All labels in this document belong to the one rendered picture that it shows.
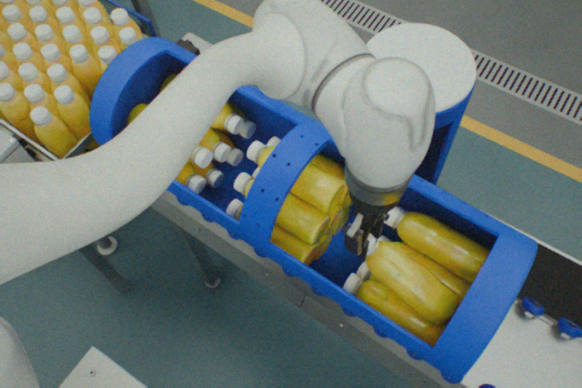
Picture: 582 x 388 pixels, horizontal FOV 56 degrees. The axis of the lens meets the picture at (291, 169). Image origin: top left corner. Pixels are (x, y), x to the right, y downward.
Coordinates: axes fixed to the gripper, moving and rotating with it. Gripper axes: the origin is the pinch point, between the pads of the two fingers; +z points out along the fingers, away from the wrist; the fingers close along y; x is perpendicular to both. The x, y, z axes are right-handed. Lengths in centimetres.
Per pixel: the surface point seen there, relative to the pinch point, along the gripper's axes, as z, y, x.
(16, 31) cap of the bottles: 11, 3, 101
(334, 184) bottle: 2.5, 6.5, 10.4
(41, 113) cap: 11, -10, 77
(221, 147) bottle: 13.0, 5.6, 38.5
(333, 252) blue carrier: 25.2, 3.0, 7.8
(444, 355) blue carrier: 7.1, -8.0, -20.2
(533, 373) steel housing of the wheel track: 28.6, 4.6, -37.4
